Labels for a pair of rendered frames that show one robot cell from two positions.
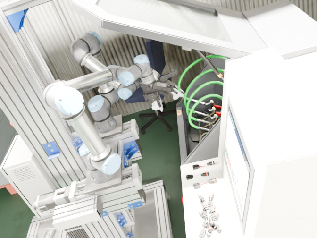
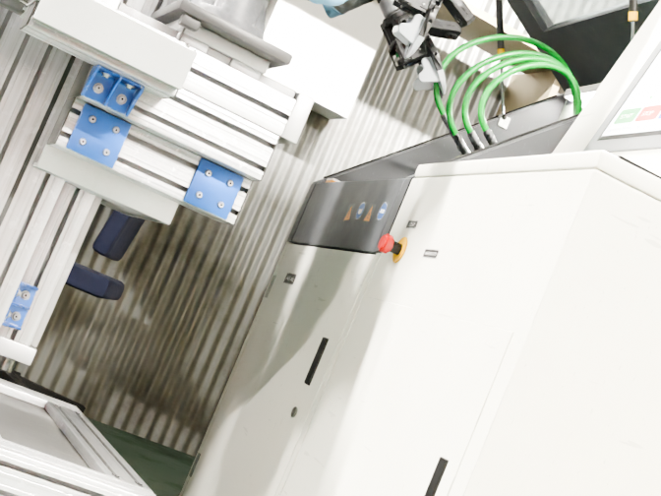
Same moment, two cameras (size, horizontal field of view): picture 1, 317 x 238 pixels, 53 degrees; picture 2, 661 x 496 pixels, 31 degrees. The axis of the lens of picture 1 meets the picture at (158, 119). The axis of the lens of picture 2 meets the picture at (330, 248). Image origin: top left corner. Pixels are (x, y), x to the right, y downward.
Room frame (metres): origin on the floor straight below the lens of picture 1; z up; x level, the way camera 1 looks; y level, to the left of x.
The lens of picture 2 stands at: (-0.60, 1.12, 0.57)
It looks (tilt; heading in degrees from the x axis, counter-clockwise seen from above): 5 degrees up; 332
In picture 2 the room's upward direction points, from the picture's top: 23 degrees clockwise
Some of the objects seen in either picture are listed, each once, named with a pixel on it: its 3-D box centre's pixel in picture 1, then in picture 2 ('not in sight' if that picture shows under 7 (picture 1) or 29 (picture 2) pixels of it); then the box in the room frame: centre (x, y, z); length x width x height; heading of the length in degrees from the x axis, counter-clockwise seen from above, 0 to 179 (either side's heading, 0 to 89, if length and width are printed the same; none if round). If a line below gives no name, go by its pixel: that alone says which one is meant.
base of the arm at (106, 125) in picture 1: (104, 121); not in sight; (1.96, 0.36, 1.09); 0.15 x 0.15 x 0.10
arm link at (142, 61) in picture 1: (142, 65); not in sight; (1.61, -0.02, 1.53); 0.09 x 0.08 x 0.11; 126
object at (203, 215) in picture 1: (206, 212); not in sight; (0.98, -0.06, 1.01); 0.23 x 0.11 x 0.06; 169
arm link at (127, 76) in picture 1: (128, 75); not in sight; (1.57, 0.07, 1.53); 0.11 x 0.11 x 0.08; 36
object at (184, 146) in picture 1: (184, 140); (349, 217); (1.72, -0.12, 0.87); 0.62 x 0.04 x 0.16; 169
